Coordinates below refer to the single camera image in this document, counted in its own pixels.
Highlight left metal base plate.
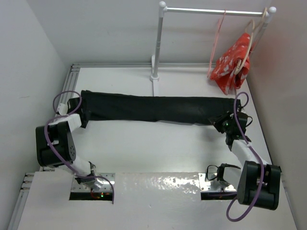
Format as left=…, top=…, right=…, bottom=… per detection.
left=71, top=173, right=115, bottom=193

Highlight wooden hanger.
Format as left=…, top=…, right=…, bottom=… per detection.
left=231, top=7, right=268, bottom=75

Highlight aluminium frame rail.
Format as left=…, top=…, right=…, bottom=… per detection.
left=8, top=63, right=212, bottom=230

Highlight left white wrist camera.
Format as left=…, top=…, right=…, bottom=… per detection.
left=56, top=103, right=68, bottom=115

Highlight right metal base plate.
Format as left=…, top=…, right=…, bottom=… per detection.
left=198, top=172, right=236, bottom=193

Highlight white clothes rack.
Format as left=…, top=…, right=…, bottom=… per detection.
left=150, top=1, right=277, bottom=97

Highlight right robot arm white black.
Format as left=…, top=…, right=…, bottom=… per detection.
left=206, top=112, right=281, bottom=210

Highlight metal base plate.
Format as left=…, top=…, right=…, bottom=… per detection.
left=198, top=172, right=236, bottom=193
left=71, top=173, right=115, bottom=193

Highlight pink wire hanger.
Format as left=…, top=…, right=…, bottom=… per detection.
left=207, top=10, right=226, bottom=78

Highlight black trousers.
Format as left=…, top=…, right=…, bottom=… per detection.
left=81, top=91, right=240, bottom=125

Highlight red patterned cloth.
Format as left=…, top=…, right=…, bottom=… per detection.
left=209, top=33, right=250, bottom=95

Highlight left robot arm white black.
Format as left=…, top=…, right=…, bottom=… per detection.
left=35, top=98, right=95, bottom=188

